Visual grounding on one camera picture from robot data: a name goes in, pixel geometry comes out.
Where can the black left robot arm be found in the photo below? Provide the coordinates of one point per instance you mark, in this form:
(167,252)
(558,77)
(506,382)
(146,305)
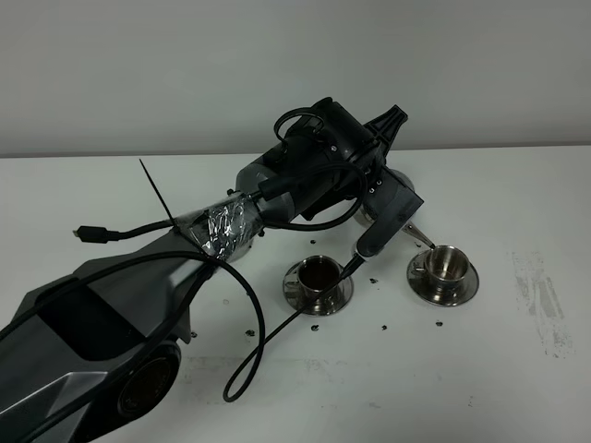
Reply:
(99,348)

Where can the steel cup saucer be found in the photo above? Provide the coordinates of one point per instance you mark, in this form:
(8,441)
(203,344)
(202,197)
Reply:
(436,295)
(325,305)

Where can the steel teapot saucer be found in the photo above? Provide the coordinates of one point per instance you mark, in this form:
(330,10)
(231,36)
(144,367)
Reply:
(238,253)

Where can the right steel cup saucer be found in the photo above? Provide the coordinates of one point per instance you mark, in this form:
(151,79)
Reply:
(436,295)

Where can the stainless steel teacup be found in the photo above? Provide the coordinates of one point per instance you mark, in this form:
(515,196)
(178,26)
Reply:
(310,276)
(445,266)

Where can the stainless steel teapot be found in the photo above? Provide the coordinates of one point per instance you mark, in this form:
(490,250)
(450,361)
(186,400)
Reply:
(406,217)

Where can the left steel cup saucer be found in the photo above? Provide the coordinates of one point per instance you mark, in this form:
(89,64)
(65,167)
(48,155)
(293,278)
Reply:
(325,305)

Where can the right stainless steel teacup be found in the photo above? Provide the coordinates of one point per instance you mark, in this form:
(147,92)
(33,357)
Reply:
(445,266)

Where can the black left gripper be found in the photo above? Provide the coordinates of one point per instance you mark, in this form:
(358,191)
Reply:
(334,158)

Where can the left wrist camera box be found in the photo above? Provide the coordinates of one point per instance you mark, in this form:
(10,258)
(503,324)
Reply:
(388,207)

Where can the black cable tie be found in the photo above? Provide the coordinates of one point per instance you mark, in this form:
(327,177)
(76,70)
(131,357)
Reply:
(159,194)

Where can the left stainless steel teacup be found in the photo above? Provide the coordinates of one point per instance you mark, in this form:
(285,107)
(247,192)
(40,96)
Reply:
(310,276)

